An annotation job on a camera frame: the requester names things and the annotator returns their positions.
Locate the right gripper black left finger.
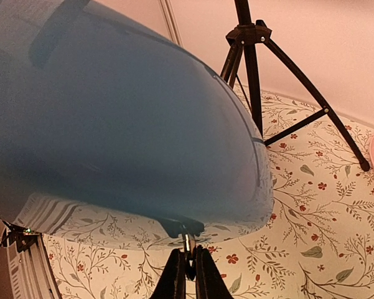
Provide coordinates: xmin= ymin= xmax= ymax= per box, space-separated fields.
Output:
xmin=152 ymin=249 xmax=186 ymax=299

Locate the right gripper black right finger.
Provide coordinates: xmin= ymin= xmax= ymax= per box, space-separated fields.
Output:
xmin=195 ymin=245 xmax=233 ymax=299

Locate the blue metronome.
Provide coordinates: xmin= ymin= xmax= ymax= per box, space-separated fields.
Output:
xmin=0 ymin=1 xmax=274 ymax=241

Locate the black music stand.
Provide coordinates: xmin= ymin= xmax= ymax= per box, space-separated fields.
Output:
xmin=219 ymin=0 xmax=371 ymax=172

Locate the floral table mat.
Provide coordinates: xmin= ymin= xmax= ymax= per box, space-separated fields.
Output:
xmin=44 ymin=117 xmax=374 ymax=298

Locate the front aluminium rail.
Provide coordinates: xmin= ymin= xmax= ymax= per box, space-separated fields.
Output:
xmin=5 ymin=236 xmax=62 ymax=299

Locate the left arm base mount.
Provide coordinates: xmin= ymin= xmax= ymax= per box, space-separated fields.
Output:
xmin=1 ymin=221 xmax=42 ymax=253

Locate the left aluminium frame post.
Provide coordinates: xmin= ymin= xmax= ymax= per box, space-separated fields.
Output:
xmin=158 ymin=0 xmax=183 ymax=47

